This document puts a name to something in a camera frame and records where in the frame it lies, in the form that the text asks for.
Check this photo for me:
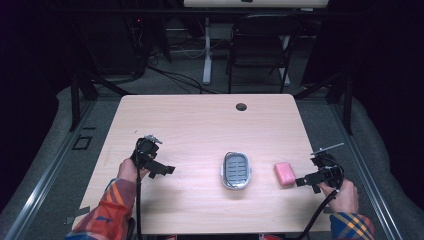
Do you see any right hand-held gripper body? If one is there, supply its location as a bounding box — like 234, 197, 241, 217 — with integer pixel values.
310, 142, 345, 188

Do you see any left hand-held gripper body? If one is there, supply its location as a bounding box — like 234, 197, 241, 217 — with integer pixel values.
131, 134, 164, 169

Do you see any pink soap bar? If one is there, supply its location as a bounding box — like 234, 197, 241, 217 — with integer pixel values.
273, 161, 297, 187

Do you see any grey soap dish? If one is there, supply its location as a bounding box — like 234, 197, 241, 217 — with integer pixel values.
220, 151, 252, 191

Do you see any person's left hand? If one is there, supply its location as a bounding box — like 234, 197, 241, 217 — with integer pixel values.
117, 157, 150, 184

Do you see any person's right hand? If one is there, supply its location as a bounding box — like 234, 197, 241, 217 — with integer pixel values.
317, 178, 360, 215

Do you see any black metal stand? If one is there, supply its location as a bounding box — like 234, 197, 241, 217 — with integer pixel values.
67, 70, 132, 133
293, 70, 355, 136

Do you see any grey tape strip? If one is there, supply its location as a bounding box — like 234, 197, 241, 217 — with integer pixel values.
63, 205, 92, 226

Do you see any dark equipment cabinet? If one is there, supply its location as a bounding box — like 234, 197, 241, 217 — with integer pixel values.
75, 12, 148, 77

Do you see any white desk leg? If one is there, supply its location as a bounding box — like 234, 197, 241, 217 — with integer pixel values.
202, 17, 214, 86

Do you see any black folding chair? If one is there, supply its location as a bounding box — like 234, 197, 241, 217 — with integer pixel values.
226, 13, 304, 95

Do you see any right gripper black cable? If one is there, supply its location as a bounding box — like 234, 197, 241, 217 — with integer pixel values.
285, 155, 346, 240

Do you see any metal floor rail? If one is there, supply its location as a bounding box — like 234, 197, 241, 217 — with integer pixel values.
328, 99, 405, 240
2, 99, 98, 240

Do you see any black floor cable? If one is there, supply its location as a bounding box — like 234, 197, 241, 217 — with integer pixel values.
145, 63, 223, 95

